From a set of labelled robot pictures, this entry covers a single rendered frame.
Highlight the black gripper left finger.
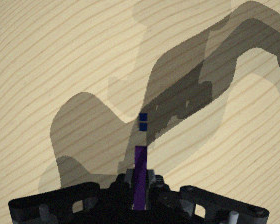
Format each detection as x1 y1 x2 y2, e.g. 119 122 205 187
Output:
8 168 135 224

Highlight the purple rod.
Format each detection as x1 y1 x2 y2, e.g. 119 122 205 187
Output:
133 146 148 210

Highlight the small dark blue block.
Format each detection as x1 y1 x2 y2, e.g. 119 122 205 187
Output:
139 113 147 121
139 123 147 131

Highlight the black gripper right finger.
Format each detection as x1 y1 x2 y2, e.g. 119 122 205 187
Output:
145 169 269 224

